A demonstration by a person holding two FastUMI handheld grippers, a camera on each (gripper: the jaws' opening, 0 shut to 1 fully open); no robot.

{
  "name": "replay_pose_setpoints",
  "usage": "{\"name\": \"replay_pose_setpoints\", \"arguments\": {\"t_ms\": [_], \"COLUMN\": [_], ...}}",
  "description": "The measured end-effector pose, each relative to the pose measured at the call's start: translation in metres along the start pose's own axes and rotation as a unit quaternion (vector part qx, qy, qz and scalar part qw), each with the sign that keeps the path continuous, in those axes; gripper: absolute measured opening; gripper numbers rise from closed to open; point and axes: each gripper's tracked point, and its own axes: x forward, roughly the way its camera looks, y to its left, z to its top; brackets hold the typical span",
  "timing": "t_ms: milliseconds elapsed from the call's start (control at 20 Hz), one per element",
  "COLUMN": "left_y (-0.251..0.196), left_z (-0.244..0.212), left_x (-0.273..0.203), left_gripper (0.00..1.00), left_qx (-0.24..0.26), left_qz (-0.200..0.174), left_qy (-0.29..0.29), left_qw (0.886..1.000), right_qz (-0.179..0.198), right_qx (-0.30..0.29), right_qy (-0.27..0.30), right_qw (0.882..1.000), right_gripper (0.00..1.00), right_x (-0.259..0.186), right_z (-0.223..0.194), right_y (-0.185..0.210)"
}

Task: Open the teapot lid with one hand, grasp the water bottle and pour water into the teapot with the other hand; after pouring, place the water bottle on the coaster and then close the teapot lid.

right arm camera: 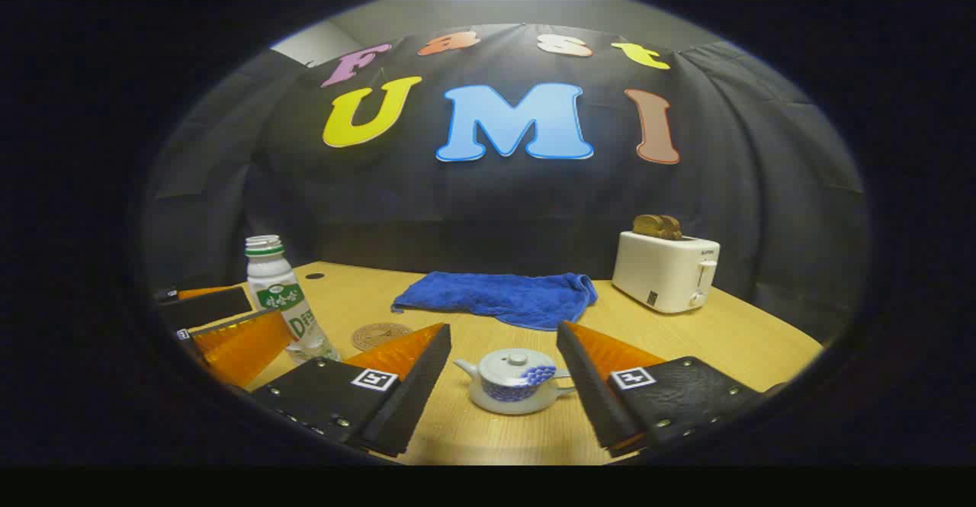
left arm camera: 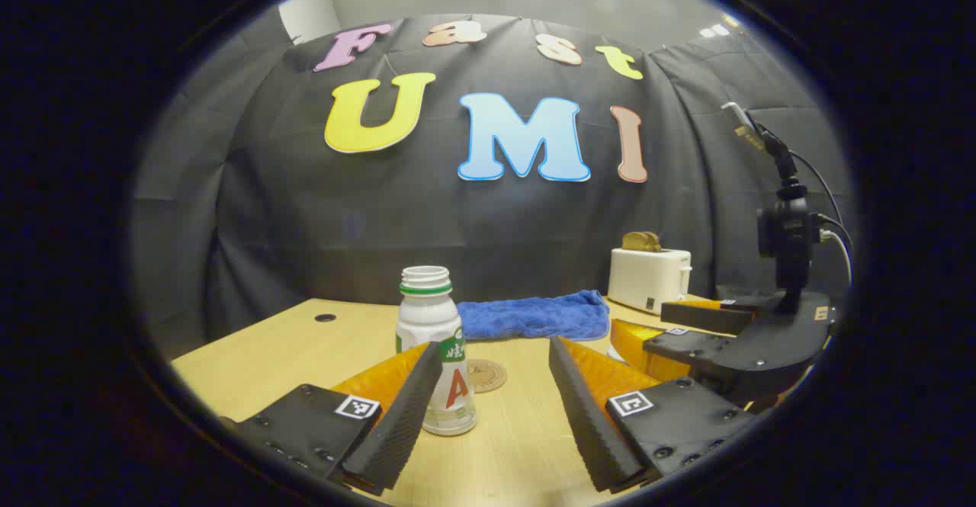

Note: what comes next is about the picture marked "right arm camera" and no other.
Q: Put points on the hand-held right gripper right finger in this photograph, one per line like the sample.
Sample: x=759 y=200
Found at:
x=587 y=389

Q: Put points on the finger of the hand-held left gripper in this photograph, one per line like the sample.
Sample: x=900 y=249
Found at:
x=236 y=351
x=206 y=307

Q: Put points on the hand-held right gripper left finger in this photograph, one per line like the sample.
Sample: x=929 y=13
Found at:
x=415 y=393

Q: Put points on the round brown coaster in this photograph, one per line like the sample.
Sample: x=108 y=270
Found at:
x=377 y=334

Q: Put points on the white green-label water bottle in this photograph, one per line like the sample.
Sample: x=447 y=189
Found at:
x=274 y=278

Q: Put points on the white teacup lid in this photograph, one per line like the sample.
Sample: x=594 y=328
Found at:
x=507 y=366

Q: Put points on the white blue-patterned teacup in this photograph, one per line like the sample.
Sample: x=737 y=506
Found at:
x=503 y=404

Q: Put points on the blue towel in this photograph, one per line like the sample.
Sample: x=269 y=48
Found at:
x=496 y=297

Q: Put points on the white toaster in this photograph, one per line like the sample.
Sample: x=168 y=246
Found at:
x=656 y=271

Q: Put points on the brown bread slice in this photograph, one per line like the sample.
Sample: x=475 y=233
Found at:
x=672 y=228
x=645 y=226

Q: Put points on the black backdrop cloth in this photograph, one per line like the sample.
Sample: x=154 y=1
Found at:
x=496 y=202

